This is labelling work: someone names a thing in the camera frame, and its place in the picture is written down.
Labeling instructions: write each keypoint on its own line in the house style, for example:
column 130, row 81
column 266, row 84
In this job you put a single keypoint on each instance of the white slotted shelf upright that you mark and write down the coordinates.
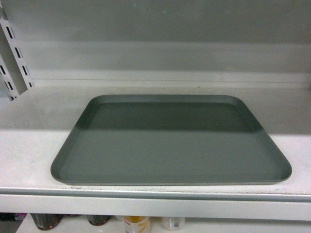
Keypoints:
column 13, row 70

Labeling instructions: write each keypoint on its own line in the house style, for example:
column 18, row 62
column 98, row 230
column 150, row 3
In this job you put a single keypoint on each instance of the grey rectangular serving tray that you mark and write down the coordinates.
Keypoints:
column 169, row 140

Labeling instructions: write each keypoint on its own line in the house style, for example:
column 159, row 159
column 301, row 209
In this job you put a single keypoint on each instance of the orange label drink bottle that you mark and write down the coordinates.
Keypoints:
column 137, row 224

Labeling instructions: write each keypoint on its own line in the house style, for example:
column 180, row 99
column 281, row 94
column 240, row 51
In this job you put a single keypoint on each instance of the dark brown drink bottle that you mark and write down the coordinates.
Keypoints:
column 46, row 222

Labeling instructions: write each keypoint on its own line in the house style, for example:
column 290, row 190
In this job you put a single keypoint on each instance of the white label drink bottle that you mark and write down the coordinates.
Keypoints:
column 173, row 223

